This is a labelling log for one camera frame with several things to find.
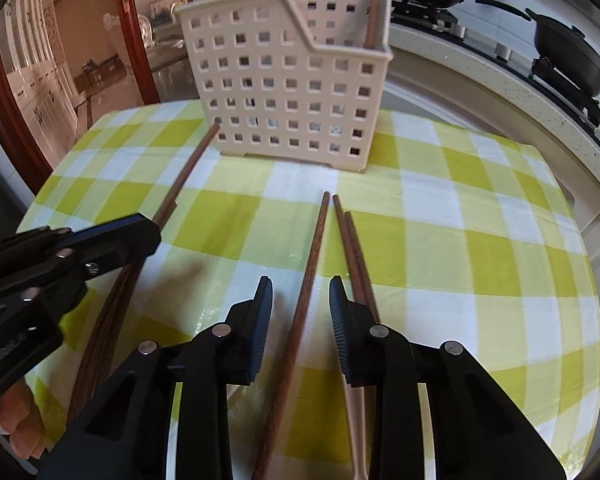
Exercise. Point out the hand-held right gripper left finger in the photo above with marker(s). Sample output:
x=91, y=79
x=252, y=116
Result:
x=260, y=330

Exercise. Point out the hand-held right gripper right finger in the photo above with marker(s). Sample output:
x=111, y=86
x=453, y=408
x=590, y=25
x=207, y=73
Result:
x=341, y=330

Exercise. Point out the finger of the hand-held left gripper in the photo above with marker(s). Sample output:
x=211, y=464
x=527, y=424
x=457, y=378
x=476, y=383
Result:
x=125, y=235
x=35, y=275

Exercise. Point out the brown wooden chopstick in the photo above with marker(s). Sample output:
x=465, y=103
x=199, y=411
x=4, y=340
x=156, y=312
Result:
x=122, y=305
x=300, y=320
x=373, y=5
x=341, y=220
x=190, y=170
x=362, y=260

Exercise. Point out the cream perforated plastic basket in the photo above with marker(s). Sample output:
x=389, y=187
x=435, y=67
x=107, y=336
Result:
x=280, y=85

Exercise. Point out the person's left hand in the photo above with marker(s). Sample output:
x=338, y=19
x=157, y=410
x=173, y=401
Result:
x=17, y=420

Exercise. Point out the yellow white checked tablecloth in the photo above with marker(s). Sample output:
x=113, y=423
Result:
x=430, y=260

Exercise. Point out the white speckled kitchen counter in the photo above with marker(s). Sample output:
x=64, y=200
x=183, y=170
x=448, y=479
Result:
x=530, y=95

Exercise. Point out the black gas stove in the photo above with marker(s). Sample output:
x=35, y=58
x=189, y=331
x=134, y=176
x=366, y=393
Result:
x=485, y=35

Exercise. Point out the black lidded cooking pot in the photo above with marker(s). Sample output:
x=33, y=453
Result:
x=572, y=55

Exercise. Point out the white wall cabinet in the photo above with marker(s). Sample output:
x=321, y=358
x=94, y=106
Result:
x=35, y=90

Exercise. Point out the red wooden door frame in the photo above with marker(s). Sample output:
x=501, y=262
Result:
x=140, y=60

